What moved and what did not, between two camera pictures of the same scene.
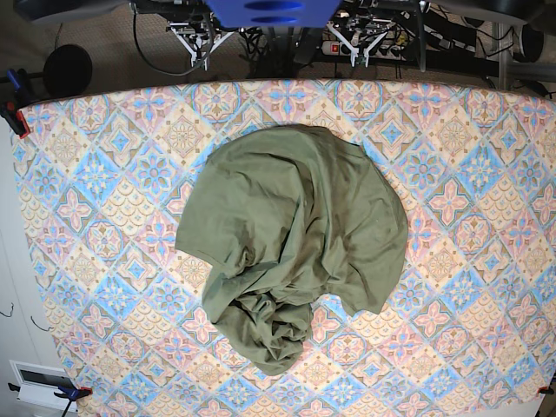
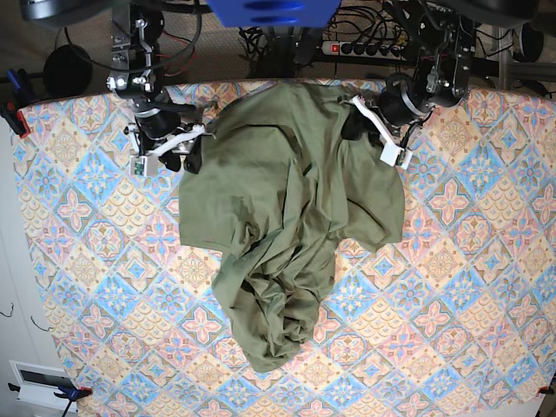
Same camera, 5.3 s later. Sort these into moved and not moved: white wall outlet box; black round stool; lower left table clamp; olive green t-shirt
Moved: olive green t-shirt
Not moved: black round stool; white wall outlet box; lower left table clamp
